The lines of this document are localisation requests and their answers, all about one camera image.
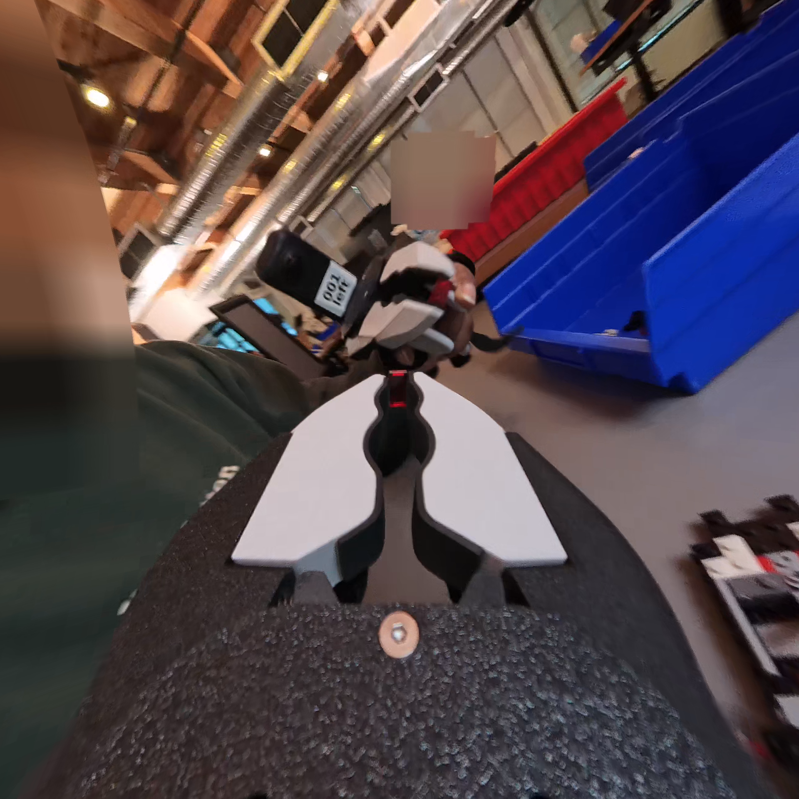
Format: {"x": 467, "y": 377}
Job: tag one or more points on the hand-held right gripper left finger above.
{"x": 312, "y": 499}

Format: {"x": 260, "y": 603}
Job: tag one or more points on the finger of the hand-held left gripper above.
{"x": 400, "y": 327}
{"x": 422, "y": 266}

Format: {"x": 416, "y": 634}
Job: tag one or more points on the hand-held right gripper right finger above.
{"x": 487, "y": 499}

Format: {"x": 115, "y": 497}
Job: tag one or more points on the small red brick assembly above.
{"x": 397, "y": 397}

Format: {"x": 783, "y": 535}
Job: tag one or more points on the large blue plastic bin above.
{"x": 699, "y": 287}

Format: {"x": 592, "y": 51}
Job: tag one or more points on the brick car model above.
{"x": 755, "y": 587}

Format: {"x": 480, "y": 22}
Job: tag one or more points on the wooden background table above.
{"x": 537, "y": 237}

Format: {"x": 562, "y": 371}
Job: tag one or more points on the red plastic bin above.
{"x": 549, "y": 175}

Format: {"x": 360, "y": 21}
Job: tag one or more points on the person's torso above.
{"x": 112, "y": 475}

